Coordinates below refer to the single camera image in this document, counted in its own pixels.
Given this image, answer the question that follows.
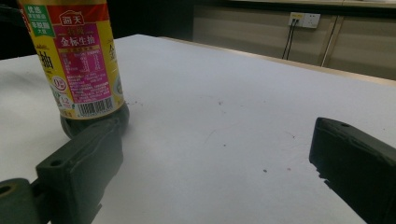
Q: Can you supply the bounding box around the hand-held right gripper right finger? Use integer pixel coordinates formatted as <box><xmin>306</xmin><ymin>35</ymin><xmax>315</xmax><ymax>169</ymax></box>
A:
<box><xmin>308</xmin><ymin>117</ymin><xmax>396</xmax><ymax>224</ymax></box>

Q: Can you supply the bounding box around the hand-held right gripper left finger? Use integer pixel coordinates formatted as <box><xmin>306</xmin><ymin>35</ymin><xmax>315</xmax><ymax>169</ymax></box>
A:
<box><xmin>35</xmin><ymin>117</ymin><xmax>124</xmax><ymax>224</ymax></box>

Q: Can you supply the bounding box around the soy sauce bottle yellow label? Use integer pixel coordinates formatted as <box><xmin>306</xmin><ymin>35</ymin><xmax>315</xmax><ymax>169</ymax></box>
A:
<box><xmin>17</xmin><ymin>0</ymin><xmax>131</xmax><ymax>140</ymax></box>

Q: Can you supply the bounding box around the white table mat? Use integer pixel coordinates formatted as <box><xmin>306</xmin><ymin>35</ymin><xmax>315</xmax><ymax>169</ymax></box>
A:
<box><xmin>0</xmin><ymin>34</ymin><xmax>396</xmax><ymax>224</ymax></box>

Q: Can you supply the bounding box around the black wall socket cable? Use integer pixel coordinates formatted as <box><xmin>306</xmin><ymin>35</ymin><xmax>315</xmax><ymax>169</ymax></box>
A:
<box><xmin>281</xmin><ymin>19</ymin><xmax>296</xmax><ymax>60</ymax></box>
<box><xmin>284</xmin><ymin>20</ymin><xmax>300</xmax><ymax>61</ymax></box>

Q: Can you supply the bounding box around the white wall socket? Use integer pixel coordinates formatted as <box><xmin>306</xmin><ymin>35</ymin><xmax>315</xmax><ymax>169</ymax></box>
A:
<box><xmin>288</xmin><ymin>11</ymin><xmax>321</xmax><ymax>30</ymax></box>

